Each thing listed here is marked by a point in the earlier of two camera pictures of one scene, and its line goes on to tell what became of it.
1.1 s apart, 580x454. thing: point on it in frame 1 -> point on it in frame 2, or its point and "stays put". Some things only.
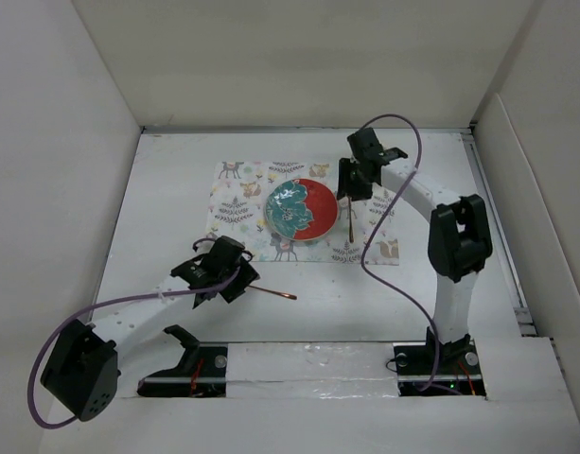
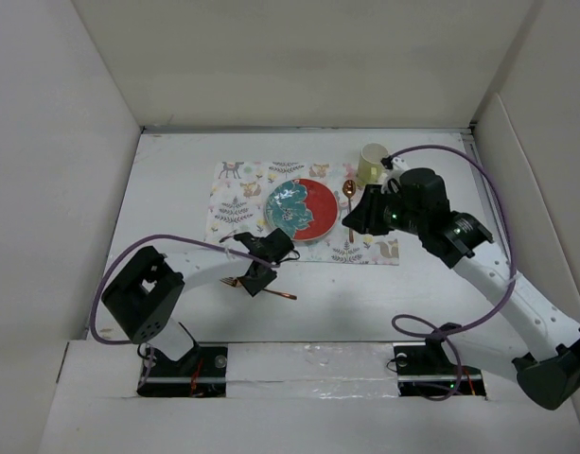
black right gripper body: (351, 180) -> (387, 210)
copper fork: (284, 294) stays put
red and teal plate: (301, 209) stays put
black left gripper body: (231, 289) -> (254, 285)
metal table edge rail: (303, 130) stays put
